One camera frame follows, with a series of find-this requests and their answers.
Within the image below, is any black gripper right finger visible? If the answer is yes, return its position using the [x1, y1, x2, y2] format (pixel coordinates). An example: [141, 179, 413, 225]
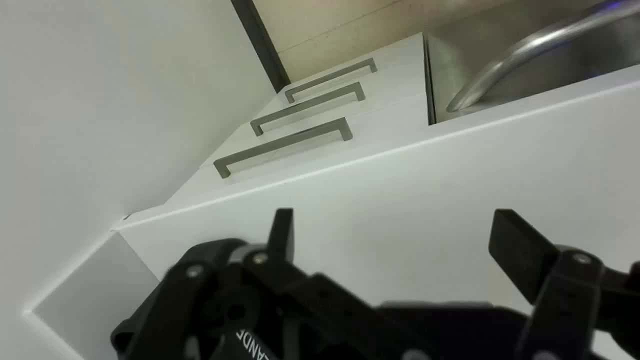
[488, 208, 640, 360]

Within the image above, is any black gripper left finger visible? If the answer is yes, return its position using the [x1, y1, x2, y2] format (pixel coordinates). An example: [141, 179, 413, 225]
[110, 208, 374, 360]

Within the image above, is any grey top drawer handle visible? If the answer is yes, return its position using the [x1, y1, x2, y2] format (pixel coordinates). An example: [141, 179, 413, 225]
[214, 118, 354, 179]

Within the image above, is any grey middle drawer handle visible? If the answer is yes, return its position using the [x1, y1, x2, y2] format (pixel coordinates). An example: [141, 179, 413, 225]
[250, 83, 366, 137]

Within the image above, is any curved steel appliance handle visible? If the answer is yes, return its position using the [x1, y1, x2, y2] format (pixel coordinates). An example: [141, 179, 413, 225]
[448, 0, 640, 113]

